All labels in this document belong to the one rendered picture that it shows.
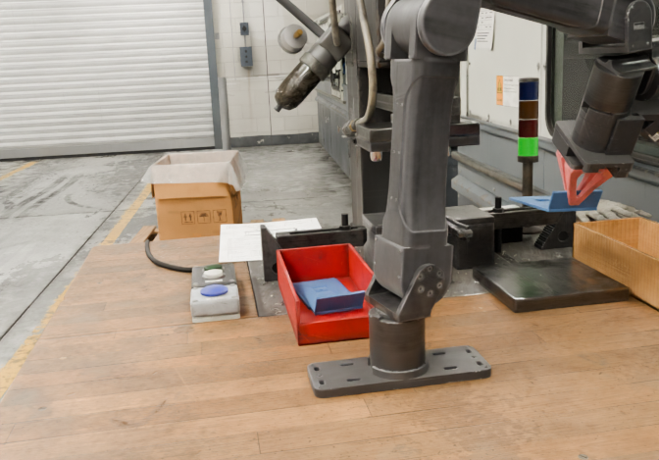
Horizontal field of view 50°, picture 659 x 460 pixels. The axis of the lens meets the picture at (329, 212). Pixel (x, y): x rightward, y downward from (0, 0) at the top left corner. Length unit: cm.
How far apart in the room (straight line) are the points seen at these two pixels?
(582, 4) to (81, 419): 69
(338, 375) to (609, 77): 46
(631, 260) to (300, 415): 56
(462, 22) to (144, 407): 52
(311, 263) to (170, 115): 928
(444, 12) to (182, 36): 963
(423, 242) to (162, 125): 970
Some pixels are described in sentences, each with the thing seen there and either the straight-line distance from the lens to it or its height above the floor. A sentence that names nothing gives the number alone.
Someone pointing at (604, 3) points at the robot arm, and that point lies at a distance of 87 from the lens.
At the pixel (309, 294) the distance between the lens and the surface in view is 107.
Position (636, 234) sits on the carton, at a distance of 129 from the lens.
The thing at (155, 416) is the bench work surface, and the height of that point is 90.
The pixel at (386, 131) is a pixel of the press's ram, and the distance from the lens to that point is 112.
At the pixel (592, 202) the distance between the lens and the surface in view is 103.
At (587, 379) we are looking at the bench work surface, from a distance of 84.
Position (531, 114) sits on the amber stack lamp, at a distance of 140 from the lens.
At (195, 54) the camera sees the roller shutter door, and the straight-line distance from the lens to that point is 1030.
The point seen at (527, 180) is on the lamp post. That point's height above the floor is 100.
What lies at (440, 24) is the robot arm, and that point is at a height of 128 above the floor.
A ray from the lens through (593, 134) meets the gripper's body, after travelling 93.
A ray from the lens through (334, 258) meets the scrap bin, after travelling 114.
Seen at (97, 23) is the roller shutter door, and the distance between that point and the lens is 1048.
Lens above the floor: 126
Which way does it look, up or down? 13 degrees down
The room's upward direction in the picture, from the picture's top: 3 degrees counter-clockwise
